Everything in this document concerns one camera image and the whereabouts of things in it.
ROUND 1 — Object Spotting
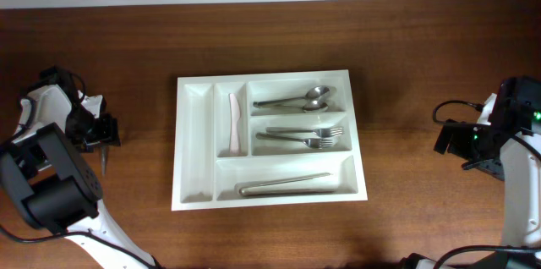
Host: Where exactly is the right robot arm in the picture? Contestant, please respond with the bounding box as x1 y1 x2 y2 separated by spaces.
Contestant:
399 76 540 269

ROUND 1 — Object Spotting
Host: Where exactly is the white plastic cutlery tray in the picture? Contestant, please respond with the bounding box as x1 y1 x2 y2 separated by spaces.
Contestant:
172 70 367 211

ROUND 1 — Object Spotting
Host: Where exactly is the left black cable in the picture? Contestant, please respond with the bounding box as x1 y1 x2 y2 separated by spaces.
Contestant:
0 72 160 269

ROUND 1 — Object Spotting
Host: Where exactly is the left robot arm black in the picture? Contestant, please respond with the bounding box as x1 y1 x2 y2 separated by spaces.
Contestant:
1 66 160 268

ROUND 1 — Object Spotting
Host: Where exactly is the pink plastic knife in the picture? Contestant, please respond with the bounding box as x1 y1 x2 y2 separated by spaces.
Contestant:
229 93 241 156

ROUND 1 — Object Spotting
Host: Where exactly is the metal fork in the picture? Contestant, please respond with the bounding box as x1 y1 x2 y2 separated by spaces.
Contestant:
265 127 344 138
255 133 335 149

